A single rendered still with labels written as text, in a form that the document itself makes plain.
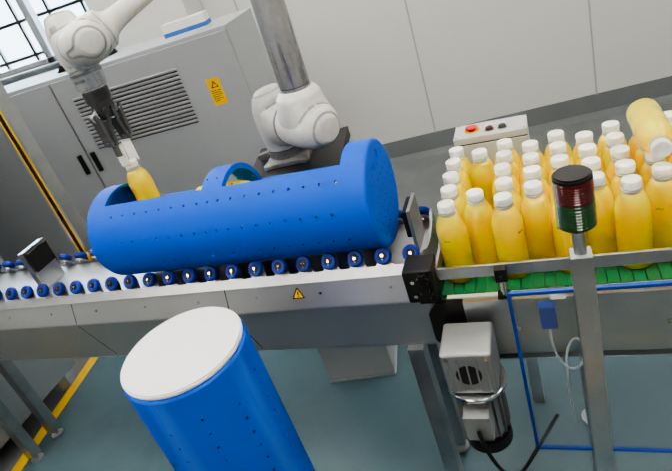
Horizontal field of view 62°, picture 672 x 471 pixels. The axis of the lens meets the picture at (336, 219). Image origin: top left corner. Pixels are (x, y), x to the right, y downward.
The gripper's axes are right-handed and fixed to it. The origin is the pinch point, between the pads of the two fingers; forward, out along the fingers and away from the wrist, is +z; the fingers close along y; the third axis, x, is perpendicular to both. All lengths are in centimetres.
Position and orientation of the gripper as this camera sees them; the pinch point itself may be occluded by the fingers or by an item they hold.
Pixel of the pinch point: (126, 153)
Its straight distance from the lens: 179.0
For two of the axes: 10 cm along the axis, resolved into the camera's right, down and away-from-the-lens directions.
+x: 9.2, -1.5, -3.5
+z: 3.0, 8.6, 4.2
